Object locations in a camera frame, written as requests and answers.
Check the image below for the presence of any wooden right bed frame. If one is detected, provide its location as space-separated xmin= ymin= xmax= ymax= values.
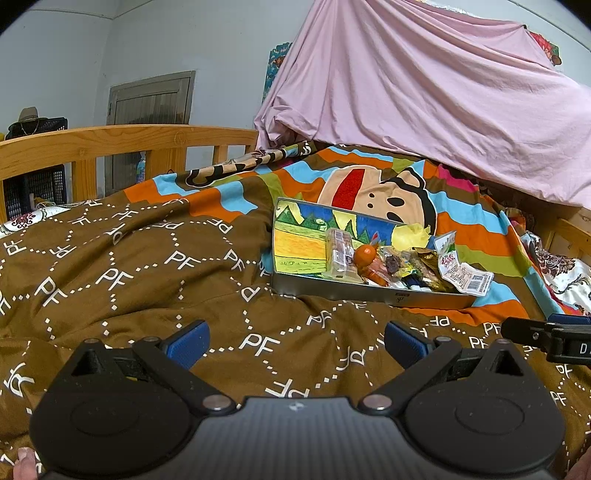
xmin=479 ymin=179 xmax=591 ymax=259

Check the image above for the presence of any colourful cartoon monkey blanket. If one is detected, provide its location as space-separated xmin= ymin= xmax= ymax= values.
xmin=1 ymin=145 xmax=581 ymax=478

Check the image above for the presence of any beige hat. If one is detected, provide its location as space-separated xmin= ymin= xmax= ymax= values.
xmin=17 ymin=107 xmax=41 ymax=123

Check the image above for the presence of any dark snack clear wrapper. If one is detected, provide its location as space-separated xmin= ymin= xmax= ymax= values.
xmin=380 ymin=246 xmax=403 ymax=277

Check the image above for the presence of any orange snack clear pouch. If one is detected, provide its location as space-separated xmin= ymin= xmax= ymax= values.
xmin=356 ymin=232 xmax=396 ymax=287

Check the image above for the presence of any pink draped sheet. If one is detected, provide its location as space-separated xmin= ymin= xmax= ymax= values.
xmin=254 ymin=1 xmax=590 ymax=207

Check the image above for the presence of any wooden bed rail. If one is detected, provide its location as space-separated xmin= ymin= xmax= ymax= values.
xmin=0 ymin=123 xmax=260 ymax=225

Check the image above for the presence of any gold foil snack pouch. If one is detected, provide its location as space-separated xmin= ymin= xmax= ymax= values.
xmin=412 ymin=248 xmax=455 ymax=293

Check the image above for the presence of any yellow green biscuit packet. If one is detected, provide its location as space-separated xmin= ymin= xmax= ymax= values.
xmin=392 ymin=249 xmax=416 ymax=279

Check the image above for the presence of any grey door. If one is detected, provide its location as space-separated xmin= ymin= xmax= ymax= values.
xmin=104 ymin=71 xmax=195 ymax=195

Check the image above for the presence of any black plastic crate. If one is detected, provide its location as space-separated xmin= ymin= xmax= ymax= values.
xmin=3 ymin=116 xmax=68 ymax=220

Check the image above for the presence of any floral white quilt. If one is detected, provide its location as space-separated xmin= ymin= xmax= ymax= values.
xmin=521 ymin=231 xmax=590 ymax=316

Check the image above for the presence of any nut bar clear wrapper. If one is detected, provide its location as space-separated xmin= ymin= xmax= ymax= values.
xmin=322 ymin=228 xmax=363 ymax=284

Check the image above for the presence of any small orange mandarin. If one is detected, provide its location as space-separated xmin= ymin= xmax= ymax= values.
xmin=353 ymin=244 xmax=377 ymax=269

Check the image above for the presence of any metal tray with dinosaur drawing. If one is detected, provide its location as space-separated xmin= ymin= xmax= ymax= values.
xmin=271 ymin=198 xmax=475 ymax=310

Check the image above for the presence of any person left hand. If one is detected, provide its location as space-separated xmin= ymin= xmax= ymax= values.
xmin=13 ymin=447 xmax=38 ymax=480

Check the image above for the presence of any blue white snack packet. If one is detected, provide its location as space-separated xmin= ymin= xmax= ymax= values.
xmin=401 ymin=273 xmax=424 ymax=290

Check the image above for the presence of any white snack pouch with barcode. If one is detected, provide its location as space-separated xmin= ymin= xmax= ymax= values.
xmin=434 ymin=231 xmax=494 ymax=297

